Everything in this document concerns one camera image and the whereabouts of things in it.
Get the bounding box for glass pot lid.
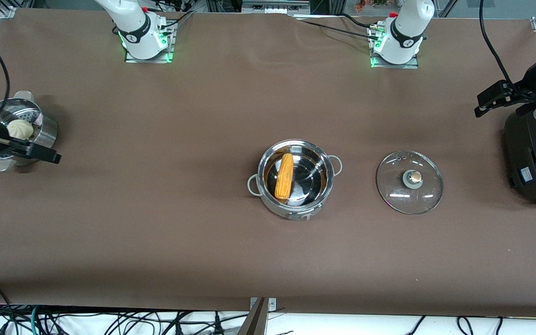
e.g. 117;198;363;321
375;149;445;216

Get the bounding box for yellow corn cob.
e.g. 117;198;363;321
274;153;295;202

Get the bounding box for stainless steel pot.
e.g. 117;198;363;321
248;138;343;221

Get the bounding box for stainless steel steamer basket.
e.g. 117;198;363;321
0;90;59;173

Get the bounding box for white steamed bun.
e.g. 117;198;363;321
7;119;34;141

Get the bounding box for black rice cooker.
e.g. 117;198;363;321
502;111;536;206

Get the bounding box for brown table mat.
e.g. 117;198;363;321
0;8;536;318

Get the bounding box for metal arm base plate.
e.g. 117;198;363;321
370;25;420;70
124;20;176;64

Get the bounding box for black cable on table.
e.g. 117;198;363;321
291;17;381;43

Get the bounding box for aluminium frame profile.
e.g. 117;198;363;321
241;0;311;14

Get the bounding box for dark camera stand post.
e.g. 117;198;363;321
237;298;269;335

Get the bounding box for small metal edge bracket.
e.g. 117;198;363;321
249;297;277;312

